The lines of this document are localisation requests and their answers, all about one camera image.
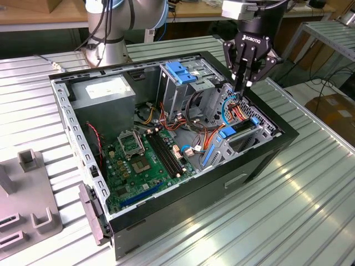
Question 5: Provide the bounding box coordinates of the black RAM slot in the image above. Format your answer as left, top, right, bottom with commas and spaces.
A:
156, 131, 186, 172
149, 133, 181, 177
153, 132, 184, 175
146, 134, 178, 180

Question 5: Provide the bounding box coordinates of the silver metal cylinder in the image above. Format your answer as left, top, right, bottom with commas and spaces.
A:
338, 10, 355, 26

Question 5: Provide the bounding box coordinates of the yellow orange wire bundle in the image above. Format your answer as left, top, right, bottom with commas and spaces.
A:
135, 105, 158, 126

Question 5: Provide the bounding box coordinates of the grey plastic case handle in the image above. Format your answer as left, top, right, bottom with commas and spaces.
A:
78, 182, 113, 247

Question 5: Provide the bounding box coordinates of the small brown box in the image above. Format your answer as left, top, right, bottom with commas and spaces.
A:
41, 0, 65, 14

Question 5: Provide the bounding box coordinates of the black case fan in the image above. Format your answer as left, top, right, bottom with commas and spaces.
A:
83, 120, 109, 181

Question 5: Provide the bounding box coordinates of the grey parts rack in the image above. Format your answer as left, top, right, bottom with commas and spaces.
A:
0, 148, 64, 254

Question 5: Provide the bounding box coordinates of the blue SATA wire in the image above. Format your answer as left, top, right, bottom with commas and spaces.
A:
221, 96, 239, 127

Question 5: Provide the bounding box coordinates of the grey metal disk bay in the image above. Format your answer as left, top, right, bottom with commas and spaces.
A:
199, 117, 280, 171

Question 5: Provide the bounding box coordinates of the blue plastic cage latch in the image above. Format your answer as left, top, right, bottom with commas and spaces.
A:
165, 61, 198, 86

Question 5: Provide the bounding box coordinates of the large cardboard box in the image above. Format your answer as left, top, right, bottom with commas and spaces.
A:
305, 94, 355, 145

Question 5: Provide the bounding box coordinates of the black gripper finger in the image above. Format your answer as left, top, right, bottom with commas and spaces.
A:
241, 47, 284, 98
223, 40, 245, 96

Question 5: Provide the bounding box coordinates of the green motherboard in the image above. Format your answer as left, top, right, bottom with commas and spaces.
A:
104, 129, 200, 216

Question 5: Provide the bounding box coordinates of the black wire bundle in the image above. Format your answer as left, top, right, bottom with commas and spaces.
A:
184, 90, 216, 135

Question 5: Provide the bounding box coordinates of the cable with silver plug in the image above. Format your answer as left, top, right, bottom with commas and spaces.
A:
35, 53, 67, 74

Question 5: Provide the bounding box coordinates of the red black fan wire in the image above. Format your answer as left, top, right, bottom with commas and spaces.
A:
85, 121, 105, 169

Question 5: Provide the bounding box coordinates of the orange red power wire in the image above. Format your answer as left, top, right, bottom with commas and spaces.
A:
227, 94, 252, 122

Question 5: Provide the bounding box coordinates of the CPU socket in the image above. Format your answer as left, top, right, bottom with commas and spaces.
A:
116, 130, 146, 160

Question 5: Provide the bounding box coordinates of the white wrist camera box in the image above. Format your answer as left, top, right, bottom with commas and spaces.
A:
221, 0, 252, 21

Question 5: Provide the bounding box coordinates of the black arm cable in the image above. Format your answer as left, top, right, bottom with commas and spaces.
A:
74, 0, 115, 53

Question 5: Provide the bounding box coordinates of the blue expansion slot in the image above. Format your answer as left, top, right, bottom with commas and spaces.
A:
119, 181, 164, 208

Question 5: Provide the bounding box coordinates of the black open PC case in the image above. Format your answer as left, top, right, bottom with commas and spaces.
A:
48, 50, 300, 261

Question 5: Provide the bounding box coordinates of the grey metal drive cage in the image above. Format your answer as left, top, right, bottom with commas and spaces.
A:
155, 58, 225, 122

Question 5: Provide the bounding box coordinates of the metal slat side table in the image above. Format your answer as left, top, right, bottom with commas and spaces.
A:
273, 21, 355, 81

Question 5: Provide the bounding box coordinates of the wooden workbench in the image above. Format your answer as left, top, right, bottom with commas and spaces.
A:
0, 0, 336, 53

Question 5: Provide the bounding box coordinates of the grey power supply unit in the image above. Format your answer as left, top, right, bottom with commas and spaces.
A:
68, 74, 136, 142

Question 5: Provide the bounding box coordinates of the hard disk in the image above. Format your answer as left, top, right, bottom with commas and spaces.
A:
202, 116, 261, 167

